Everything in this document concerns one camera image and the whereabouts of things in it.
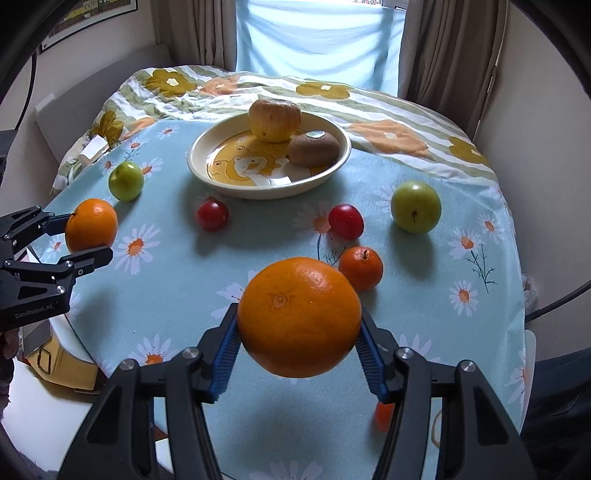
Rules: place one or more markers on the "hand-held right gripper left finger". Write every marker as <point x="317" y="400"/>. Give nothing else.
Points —
<point x="226" y="350"/>

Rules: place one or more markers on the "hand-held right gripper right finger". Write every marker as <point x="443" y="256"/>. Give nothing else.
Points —
<point x="371" y="364"/>

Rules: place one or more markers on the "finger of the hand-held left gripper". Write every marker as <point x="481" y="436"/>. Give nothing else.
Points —
<point x="51" y="221"/>
<point x="87" y="259"/>

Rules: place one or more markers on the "medium orange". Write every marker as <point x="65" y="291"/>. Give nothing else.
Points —
<point x="90" y="224"/>

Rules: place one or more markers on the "small mandarin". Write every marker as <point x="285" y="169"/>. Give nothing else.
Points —
<point x="383" y="416"/>
<point x="361" y="268"/>

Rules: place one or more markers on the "large orange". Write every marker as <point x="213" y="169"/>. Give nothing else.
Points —
<point x="300" y="318"/>

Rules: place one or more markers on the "green apple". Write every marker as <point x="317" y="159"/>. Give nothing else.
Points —
<point x="415" y="206"/>
<point x="125" y="181"/>

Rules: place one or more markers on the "cream bear print plate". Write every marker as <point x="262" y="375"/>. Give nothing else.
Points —
<point x="231" y="161"/>

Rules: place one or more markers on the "person's left hand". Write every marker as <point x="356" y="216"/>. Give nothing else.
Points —
<point x="8" y="345"/>

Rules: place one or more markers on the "yellow box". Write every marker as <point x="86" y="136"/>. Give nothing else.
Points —
<point x="60" y="364"/>

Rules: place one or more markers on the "light blue daisy tablecloth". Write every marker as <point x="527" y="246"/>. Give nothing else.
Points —
<point x="184" y="277"/>

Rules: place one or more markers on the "white blanket tag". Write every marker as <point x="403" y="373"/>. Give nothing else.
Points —
<point x="94" y="148"/>

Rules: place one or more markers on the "clear plastic bag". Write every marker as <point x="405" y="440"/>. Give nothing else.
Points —
<point x="530" y="288"/>

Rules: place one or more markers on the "dark blue cloth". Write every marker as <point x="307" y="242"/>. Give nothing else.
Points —
<point x="558" y="401"/>

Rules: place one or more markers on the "brown kiwi with sticker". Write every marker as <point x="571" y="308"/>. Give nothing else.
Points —
<point x="314" y="148"/>

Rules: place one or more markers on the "wrinkled yellow apple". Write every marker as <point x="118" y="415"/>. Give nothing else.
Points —
<point x="274" y="120"/>

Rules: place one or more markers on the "beige curtain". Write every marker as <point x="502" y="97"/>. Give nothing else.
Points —
<point x="203" y="32"/>
<point x="448" y="50"/>

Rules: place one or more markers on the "striped floral blanket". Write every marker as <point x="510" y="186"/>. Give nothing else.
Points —
<point x="369" y="115"/>

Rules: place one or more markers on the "light blue window cloth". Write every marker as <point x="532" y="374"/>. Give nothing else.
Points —
<point x="318" y="41"/>

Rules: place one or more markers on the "white wall socket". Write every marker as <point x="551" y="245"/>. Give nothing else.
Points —
<point x="46" y="104"/>

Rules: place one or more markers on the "framed wall poster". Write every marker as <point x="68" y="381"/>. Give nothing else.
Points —
<point x="83" y="21"/>

